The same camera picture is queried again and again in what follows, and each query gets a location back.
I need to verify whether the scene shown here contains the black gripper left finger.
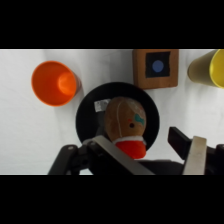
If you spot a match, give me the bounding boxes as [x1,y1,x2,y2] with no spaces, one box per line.
[47,134,156,176]

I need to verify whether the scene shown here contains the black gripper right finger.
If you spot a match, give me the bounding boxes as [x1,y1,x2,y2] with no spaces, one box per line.
[167,126,224,176]

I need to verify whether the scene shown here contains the brown potato plush toy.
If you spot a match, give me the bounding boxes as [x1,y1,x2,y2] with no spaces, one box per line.
[103,96,148,160]

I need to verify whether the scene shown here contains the black bowl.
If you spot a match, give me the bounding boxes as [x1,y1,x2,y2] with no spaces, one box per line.
[75,81,161,155]

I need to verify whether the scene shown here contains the yellow plastic cup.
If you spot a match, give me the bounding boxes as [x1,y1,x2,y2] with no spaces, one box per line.
[186,49,224,90]

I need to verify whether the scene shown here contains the wooden block with blue dot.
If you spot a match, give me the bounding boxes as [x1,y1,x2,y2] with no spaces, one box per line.
[132,49,180,91]

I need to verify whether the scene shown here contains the orange plastic cup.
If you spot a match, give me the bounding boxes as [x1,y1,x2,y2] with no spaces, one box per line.
[31,60,82,108]

